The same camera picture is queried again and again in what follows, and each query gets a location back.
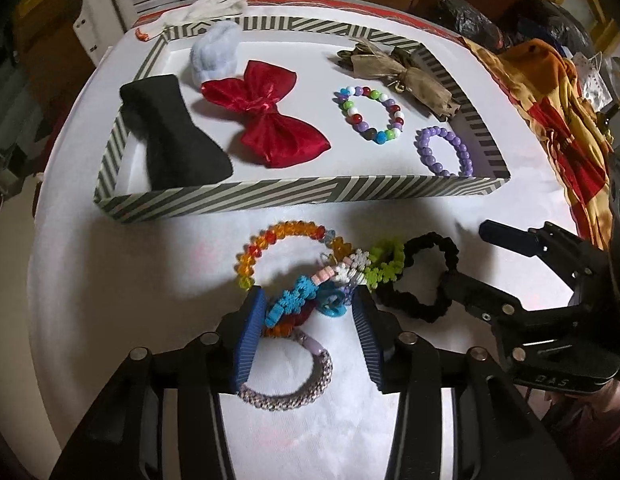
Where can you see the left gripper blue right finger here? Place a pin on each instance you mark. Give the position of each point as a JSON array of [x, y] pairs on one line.
[[378, 333]]

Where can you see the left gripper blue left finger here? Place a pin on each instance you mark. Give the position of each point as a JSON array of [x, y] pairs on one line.
[[248, 322]]

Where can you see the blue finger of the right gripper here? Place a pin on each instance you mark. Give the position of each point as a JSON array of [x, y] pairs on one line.
[[498, 234], [483, 301]]

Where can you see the black scrunchie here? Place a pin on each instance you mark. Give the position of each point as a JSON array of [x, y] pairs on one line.
[[407, 302]]

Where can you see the red satin bow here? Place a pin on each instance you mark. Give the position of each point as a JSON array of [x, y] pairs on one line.
[[277, 140]]

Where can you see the person's right hand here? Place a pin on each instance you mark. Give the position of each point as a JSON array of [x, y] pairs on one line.
[[586, 423]]

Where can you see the white table cloth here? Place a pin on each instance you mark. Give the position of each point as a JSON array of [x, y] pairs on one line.
[[98, 288]]

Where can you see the orange red patterned blanket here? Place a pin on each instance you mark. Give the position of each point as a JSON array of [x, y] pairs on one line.
[[543, 86]]

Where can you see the black fabric headband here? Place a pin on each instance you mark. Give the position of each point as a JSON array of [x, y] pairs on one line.
[[178, 153]]

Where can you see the striped black white tray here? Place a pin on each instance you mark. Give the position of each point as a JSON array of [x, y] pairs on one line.
[[304, 45]]

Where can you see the black plastic bag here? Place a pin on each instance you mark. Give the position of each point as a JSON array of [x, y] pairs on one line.
[[463, 18]]

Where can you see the beige burlap bow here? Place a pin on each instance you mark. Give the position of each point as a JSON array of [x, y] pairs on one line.
[[396, 71]]

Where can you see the white cotton glove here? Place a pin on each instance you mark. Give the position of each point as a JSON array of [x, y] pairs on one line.
[[195, 12]]

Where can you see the white jacket on chair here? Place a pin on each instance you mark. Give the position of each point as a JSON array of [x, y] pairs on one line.
[[101, 24]]

